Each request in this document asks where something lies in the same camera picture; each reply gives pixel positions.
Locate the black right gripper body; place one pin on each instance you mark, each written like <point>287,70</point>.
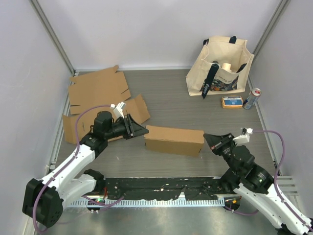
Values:
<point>224,150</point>

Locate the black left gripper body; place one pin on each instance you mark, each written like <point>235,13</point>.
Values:
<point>117,130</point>

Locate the brown cardboard box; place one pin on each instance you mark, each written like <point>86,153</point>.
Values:
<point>174,141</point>

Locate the spare cardboard sheet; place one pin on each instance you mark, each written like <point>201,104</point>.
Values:
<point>104,87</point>

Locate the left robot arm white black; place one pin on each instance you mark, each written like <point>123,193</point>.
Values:
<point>45,199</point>

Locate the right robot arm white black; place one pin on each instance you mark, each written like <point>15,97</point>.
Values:
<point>249,180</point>

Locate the orange blue small box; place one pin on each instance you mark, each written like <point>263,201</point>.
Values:
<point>232,102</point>

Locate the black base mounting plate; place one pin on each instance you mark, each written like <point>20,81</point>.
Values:
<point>162,189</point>

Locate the silver blue energy drink can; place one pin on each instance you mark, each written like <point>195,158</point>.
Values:
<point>252,98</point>

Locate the beige canvas tote bag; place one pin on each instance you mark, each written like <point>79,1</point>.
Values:
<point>206,76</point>

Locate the beige paper roll in bag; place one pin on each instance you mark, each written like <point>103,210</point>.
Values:
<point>226,67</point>

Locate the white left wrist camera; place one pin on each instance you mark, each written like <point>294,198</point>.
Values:
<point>118,109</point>

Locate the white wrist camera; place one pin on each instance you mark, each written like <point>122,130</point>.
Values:
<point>244,137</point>
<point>118,109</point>

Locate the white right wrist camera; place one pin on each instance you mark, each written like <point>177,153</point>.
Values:
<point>244,137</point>

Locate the slotted aluminium cable duct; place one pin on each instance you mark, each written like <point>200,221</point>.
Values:
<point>180,202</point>

